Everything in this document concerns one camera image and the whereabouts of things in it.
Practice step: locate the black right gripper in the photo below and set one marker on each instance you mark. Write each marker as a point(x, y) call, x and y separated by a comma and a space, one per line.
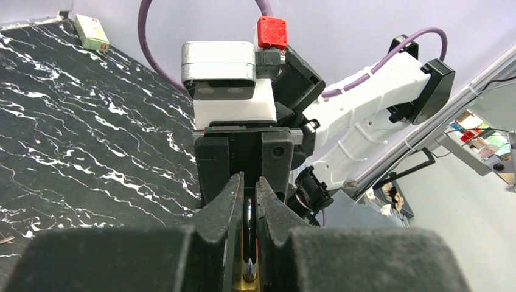
point(260, 148)

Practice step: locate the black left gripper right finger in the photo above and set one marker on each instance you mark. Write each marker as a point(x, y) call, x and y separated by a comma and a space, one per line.
point(295, 256)

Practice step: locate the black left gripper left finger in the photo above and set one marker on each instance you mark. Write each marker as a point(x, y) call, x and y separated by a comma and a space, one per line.
point(201, 255)

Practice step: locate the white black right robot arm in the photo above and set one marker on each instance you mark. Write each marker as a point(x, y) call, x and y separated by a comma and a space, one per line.
point(347, 121)

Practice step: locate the white green small box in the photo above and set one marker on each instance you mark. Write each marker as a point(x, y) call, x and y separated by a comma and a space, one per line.
point(91, 33)

